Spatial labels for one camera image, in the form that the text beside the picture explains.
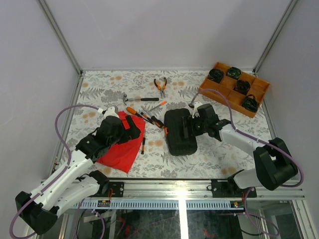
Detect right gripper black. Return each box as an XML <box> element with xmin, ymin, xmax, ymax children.
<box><xmin>179</xmin><ymin>115</ymin><xmax>208</xmax><ymax>139</ymax></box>

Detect black orange screwdriver large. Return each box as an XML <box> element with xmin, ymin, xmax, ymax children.
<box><xmin>143</xmin><ymin>112</ymin><xmax>164</xmax><ymax>129</ymax></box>

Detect black plastic tool case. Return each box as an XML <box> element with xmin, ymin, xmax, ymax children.
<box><xmin>164</xmin><ymin>108</ymin><xmax>197</xmax><ymax>156</ymax></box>

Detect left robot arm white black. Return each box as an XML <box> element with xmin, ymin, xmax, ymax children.
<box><xmin>15</xmin><ymin>116</ymin><xmax>141</xmax><ymax>235</ymax></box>

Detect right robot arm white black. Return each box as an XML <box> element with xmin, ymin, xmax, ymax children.
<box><xmin>182</xmin><ymin>102</ymin><xmax>299</xmax><ymax>197</ymax></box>

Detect thin black precision screwdriver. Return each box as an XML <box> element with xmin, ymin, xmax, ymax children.
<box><xmin>141</xmin><ymin>106</ymin><xmax>154</xmax><ymax>124</ymax></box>

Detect small black orange screwdriver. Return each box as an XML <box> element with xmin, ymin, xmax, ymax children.
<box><xmin>141</xmin><ymin>136</ymin><xmax>146</xmax><ymax>155</ymax></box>

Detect orange black screwdriver left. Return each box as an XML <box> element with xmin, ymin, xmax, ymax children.
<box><xmin>126</xmin><ymin>107</ymin><xmax>143</xmax><ymax>118</ymax></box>

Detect red cloth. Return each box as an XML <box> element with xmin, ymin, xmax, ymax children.
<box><xmin>97</xmin><ymin>111</ymin><xmax>146</xmax><ymax>173</ymax></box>

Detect small hammer black grip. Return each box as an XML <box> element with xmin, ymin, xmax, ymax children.
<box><xmin>123</xmin><ymin>93</ymin><xmax>159</xmax><ymax>105</ymax></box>

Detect small orange tipped precision screwdriver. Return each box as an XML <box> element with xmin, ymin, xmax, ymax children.
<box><xmin>150</xmin><ymin>101</ymin><xmax>167</xmax><ymax>112</ymax></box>

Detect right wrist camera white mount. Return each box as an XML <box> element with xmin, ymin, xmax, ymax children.
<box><xmin>192</xmin><ymin>101</ymin><xmax>203</xmax><ymax>119</ymax></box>

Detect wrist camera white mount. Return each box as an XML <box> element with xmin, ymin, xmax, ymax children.
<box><xmin>192</xmin><ymin>101</ymin><xmax>203</xmax><ymax>119</ymax></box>
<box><xmin>98</xmin><ymin>106</ymin><xmax>120</xmax><ymax>119</ymax></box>

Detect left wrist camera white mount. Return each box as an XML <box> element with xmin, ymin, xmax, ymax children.
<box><xmin>98</xmin><ymin>106</ymin><xmax>120</xmax><ymax>119</ymax></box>

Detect rolled green strap right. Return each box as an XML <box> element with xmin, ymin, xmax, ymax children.
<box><xmin>241</xmin><ymin>94</ymin><xmax>260</xmax><ymax>112</ymax></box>

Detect rolled green strap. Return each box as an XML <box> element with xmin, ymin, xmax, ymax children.
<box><xmin>226</xmin><ymin>66</ymin><xmax>242</xmax><ymax>80</ymax></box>
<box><xmin>241</xmin><ymin>94</ymin><xmax>260</xmax><ymax>112</ymax></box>

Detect rolled dark strap top-left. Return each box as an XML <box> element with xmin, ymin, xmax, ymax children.
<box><xmin>208</xmin><ymin>68</ymin><xmax>224</xmax><ymax>82</ymax></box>

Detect orange handled pliers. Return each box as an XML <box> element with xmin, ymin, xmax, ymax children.
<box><xmin>154</xmin><ymin>77</ymin><xmax>167</xmax><ymax>99</ymax></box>

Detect rolled dark strap middle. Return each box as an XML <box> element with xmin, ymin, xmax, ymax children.
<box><xmin>233</xmin><ymin>79</ymin><xmax>251</xmax><ymax>94</ymax></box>

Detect rolled green strap top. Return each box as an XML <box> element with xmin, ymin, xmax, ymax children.
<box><xmin>226</xmin><ymin>66</ymin><xmax>242</xmax><ymax>80</ymax></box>

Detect aluminium frame rail front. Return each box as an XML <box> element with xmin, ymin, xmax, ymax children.
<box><xmin>37</xmin><ymin>178</ymin><xmax>306</xmax><ymax>211</ymax></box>

